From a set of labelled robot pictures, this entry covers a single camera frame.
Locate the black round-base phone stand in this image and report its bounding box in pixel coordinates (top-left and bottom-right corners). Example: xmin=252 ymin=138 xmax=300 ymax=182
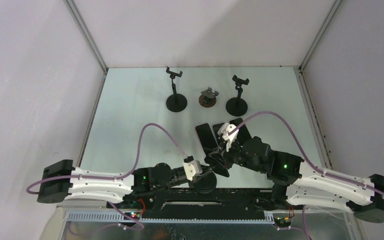
xmin=225 ymin=75 xmax=250 ymax=117

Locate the brown round phone stand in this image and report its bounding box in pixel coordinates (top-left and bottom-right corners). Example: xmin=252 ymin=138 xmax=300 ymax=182
xmin=198 ymin=87 xmax=220 ymax=108

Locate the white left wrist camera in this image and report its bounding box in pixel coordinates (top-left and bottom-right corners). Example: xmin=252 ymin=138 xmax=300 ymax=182
xmin=183 ymin=156 xmax=203 ymax=182

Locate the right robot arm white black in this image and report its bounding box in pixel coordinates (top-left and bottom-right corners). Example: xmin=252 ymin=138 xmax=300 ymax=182
xmin=201 ymin=136 xmax=384 ymax=224

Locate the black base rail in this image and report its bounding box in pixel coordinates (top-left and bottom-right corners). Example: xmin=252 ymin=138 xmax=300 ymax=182
xmin=107 ymin=187 xmax=299 ymax=221

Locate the black phone pink case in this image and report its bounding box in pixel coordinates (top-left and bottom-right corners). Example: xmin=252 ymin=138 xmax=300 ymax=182
xmin=195 ymin=123 xmax=218 ymax=154

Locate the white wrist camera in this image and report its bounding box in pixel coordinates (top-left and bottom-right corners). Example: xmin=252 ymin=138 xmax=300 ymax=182
xmin=217 ymin=122 xmax=239 ymax=152
xmin=183 ymin=156 xmax=203 ymax=182

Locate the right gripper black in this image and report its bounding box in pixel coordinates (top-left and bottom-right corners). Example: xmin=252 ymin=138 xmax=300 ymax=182
xmin=209 ymin=136 xmax=266 ymax=175

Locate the black smartphone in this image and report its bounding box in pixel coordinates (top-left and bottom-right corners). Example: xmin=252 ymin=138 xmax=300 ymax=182
xmin=229 ymin=117 xmax=252 ymax=146

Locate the grey cable duct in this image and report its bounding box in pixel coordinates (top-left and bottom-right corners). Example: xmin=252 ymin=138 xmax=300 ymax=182
xmin=65 ymin=211 xmax=275 ymax=224

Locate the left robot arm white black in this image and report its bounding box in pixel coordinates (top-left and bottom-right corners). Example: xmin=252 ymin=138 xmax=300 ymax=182
xmin=36 ymin=159 xmax=212 ymax=208

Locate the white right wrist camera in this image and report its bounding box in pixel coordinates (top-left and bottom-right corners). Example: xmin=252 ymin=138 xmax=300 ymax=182
xmin=217 ymin=122 xmax=239 ymax=152

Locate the small teal phone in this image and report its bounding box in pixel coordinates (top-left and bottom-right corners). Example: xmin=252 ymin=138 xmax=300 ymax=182
xmin=212 ymin=122 xmax=225 ymax=140

